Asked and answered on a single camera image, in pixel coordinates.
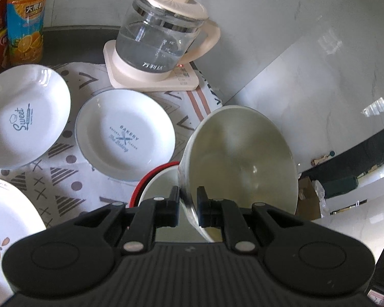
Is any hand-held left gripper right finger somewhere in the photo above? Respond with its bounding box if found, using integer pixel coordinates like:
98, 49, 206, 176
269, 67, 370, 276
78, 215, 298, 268
196, 186, 312, 254

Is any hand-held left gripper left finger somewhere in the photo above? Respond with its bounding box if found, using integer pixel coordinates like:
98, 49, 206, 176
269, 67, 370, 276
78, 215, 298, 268
73, 185, 181, 257

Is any red-rimmed white bowl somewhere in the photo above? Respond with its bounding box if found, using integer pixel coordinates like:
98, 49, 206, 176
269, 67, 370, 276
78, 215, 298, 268
130, 163, 212, 244

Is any white ceramic bowl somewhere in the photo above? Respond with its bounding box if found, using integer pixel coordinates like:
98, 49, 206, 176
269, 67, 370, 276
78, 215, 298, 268
177, 105, 299, 243

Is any white plate Bakery print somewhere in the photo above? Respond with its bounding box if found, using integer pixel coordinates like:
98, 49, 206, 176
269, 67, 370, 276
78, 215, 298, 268
75, 89, 176, 182

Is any large white floral plate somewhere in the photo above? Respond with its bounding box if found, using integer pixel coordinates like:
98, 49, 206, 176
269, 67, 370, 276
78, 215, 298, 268
0, 177, 48, 307

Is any white plate Sweet print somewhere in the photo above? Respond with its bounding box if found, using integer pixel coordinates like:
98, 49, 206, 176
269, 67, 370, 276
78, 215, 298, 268
0, 65, 71, 169

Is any cardboard box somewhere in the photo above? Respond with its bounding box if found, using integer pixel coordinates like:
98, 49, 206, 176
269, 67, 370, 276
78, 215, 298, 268
296, 177, 322, 221

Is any patterned fringed tablecloth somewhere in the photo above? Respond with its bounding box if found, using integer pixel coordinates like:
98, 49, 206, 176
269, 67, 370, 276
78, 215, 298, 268
0, 62, 225, 231

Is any cream kettle base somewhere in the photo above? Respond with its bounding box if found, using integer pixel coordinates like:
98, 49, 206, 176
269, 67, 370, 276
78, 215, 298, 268
103, 40, 201, 92

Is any glass kettle with cream lid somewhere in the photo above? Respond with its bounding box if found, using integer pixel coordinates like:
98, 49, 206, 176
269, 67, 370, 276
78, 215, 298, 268
115, 0, 221, 75

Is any orange juice bottle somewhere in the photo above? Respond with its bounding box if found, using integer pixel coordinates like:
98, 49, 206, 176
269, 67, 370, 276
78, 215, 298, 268
6, 0, 52, 66

